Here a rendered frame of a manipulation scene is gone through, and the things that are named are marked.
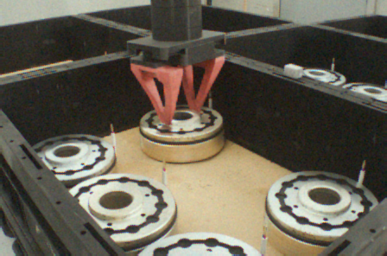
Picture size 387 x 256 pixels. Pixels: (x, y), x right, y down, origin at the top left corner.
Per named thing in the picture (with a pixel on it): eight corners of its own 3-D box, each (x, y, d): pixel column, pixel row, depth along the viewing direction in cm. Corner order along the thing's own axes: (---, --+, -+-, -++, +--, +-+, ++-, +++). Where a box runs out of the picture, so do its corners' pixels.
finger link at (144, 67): (133, 122, 49) (127, 45, 45) (175, 106, 54) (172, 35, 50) (172, 137, 44) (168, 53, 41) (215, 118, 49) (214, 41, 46)
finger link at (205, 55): (147, 117, 50) (142, 42, 47) (187, 101, 55) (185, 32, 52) (187, 131, 46) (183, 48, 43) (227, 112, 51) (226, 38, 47)
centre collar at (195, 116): (209, 118, 50) (209, 114, 50) (181, 131, 47) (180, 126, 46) (180, 109, 53) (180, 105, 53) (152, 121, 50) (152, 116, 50)
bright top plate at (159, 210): (199, 211, 34) (199, 206, 34) (99, 266, 27) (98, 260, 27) (130, 167, 41) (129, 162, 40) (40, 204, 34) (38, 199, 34)
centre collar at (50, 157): (97, 159, 41) (96, 154, 41) (52, 171, 39) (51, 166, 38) (81, 141, 45) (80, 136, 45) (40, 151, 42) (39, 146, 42)
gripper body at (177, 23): (125, 57, 46) (121, -8, 43) (188, 41, 52) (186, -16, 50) (164, 66, 41) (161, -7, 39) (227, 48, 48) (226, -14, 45)
